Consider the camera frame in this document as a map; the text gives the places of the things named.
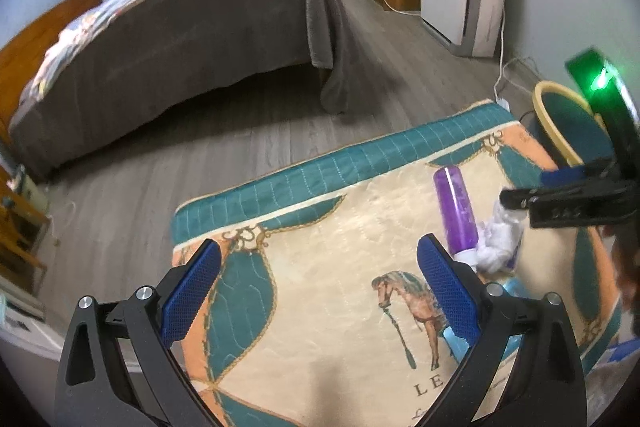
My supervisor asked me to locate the person's right forearm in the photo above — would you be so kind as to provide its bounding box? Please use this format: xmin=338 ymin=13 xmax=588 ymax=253
xmin=602 ymin=224 xmax=640 ymax=308

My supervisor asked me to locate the light blue plastic object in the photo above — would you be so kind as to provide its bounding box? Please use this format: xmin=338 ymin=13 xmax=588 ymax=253
xmin=442 ymin=277 xmax=533 ymax=365

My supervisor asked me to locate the wooden chair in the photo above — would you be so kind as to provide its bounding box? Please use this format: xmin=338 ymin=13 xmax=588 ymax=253
xmin=0 ymin=152 xmax=53 ymax=295

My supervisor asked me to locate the yellow rimmed teal trash bin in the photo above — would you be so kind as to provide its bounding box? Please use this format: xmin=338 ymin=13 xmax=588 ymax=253
xmin=532 ymin=80 xmax=616 ymax=168

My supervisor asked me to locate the looped white cable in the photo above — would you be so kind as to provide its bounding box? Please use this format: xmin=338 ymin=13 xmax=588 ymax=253
xmin=500 ymin=54 xmax=540 ymax=82

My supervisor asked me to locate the white flat box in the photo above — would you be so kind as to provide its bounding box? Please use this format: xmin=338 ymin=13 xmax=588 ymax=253
xmin=0 ymin=292 xmax=66 ymax=363

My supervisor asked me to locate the teal and cream horse rug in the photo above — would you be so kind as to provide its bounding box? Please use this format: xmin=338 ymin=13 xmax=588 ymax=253
xmin=171 ymin=99 xmax=623 ymax=427

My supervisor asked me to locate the white air purifier cable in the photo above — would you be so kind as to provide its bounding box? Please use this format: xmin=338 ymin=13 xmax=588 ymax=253
xmin=492 ymin=2 xmax=509 ymax=102

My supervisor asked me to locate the purple plastic bottle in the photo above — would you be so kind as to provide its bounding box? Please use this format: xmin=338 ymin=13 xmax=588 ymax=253
xmin=433 ymin=165 xmax=482 ymax=270

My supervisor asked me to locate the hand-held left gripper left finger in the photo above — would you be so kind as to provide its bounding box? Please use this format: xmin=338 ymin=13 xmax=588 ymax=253
xmin=54 ymin=238 xmax=223 ymax=427

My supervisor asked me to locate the bed with brown bedspread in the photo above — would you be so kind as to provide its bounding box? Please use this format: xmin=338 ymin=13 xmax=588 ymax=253
xmin=7 ymin=0 xmax=366 ymax=180

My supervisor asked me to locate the white tissue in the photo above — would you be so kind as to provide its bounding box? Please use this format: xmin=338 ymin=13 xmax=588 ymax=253
xmin=475 ymin=199 xmax=526 ymax=273

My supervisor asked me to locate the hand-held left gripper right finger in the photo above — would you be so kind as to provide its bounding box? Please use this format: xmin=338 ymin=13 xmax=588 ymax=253
xmin=416 ymin=234 xmax=588 ymax=427

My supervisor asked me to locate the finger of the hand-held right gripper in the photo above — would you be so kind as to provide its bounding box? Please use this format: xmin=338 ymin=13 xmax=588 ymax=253
xmin=539 ymin=159 xmax=621 ymax=188
xmin=500 ymin=181 xmax=638 ymax=229

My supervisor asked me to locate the wooden headboard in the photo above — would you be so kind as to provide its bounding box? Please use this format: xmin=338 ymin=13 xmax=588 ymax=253
xmin=0 ymin=0 xmax=103 ymax=132

